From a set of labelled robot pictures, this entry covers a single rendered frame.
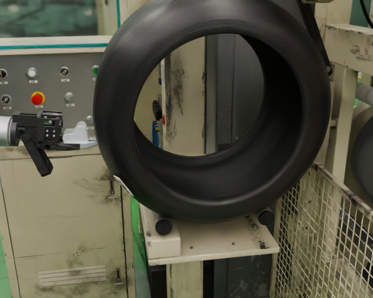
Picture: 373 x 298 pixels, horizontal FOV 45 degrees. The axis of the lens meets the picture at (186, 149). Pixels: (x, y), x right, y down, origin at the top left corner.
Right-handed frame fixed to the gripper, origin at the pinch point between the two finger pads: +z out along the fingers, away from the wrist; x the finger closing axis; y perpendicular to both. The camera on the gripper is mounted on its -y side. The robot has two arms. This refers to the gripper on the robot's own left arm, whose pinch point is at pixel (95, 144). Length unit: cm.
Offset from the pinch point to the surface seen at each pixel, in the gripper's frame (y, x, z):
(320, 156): -8, 21, 75
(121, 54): 25.0, -9.8, 4.8
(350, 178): -26, 47, 105
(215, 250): -26.7, -7.3, 34.3
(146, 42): 28.4, -12.1, 9.9
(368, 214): -4, -26, 63
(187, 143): -8.1, 28.4, 29.9
